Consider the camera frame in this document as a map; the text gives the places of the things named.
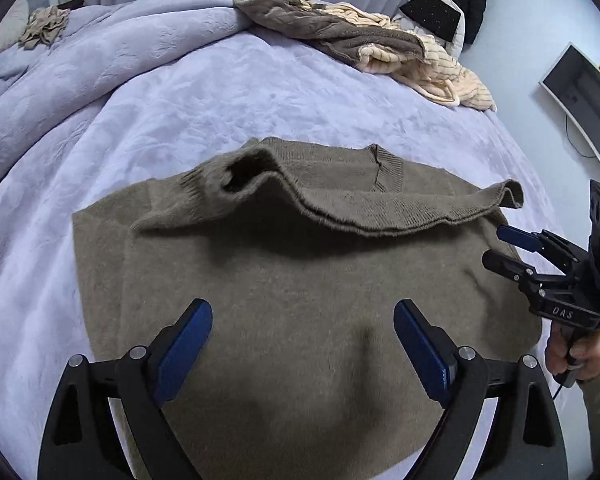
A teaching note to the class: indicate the crumpled beige cloth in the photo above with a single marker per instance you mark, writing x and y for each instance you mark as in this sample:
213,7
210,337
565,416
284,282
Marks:
45,27

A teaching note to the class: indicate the person's right hand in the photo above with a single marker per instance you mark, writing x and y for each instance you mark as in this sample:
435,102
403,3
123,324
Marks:
592,355

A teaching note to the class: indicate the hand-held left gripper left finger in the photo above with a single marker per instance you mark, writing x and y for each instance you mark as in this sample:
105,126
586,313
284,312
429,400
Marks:
185,355

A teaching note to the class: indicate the white framed monitor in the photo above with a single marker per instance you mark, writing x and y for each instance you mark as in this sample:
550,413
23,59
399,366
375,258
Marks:
585,100

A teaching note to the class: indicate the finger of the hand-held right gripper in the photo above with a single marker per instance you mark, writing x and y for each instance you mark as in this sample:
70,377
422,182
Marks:
502,262
517,237

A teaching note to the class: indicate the small black object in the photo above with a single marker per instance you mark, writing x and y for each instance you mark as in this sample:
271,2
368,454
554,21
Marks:
71,4

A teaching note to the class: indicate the brown knit sweater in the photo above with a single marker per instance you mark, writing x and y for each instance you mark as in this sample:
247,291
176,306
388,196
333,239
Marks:
300,285

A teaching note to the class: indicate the lavender plush duvet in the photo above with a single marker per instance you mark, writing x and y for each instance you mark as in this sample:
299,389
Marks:
105,70

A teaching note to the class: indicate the lavender bed sheet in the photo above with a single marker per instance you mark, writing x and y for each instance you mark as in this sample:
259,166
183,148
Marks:
300,100

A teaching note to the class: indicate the white round pleated pillow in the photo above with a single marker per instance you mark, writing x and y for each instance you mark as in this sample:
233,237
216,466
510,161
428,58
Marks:
7,27

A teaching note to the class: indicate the cream striped garment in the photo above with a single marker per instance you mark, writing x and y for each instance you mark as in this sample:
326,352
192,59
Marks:
450,75

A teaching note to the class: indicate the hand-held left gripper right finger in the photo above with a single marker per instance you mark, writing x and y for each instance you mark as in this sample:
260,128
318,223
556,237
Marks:
425,355

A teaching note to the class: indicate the black hanging jacket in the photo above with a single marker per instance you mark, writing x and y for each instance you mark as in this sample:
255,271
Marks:
472,0

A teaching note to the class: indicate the brown fuzzy garment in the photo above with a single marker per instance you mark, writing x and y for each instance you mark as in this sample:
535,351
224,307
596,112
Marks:
330,30

